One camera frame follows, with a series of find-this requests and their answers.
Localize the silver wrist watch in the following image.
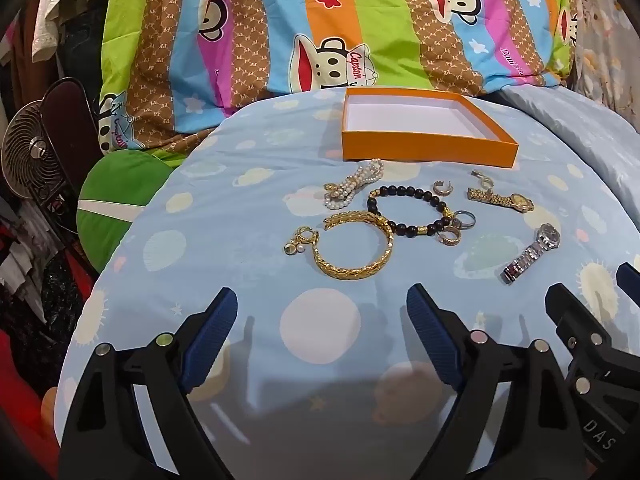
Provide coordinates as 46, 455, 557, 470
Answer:
500, 223, 561, 284

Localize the gold wrist watch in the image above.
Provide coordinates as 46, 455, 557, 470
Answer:
466, 188, 535, 214

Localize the gold chain bangle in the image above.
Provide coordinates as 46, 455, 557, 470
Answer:
310, 211, 395, 281

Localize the white pearl bracelet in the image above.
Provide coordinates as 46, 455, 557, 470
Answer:
322, 158, 385, 212

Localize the grey floral pillow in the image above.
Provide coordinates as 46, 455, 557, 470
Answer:
572, 0, 639, 128

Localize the small gold hoop earring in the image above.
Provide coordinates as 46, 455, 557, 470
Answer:
432, 180, 454, 197

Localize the light blue planet blanket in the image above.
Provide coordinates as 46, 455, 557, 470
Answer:
54, 87, 639, 479

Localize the orange shallow cardboard box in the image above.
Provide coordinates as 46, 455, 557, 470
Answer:
341, 87, 518, 168

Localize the green plush cushion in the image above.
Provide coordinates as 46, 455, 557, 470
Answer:
76, 150, 172, 272

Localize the gold charm earring with pearl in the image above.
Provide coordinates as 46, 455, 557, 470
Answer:
283, 226, 319, 256

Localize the black electric fan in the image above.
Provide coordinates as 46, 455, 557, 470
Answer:
1, 100, 63, 202

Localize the colourful monkey cartoon quilt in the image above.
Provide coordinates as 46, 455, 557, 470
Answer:
98, 0, 579, 156

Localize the hanging clothes pile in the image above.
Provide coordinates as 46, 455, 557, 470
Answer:
1, 0, 106, 479

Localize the black bead bracelet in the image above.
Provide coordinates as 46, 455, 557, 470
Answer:
365, 184, 455, 239

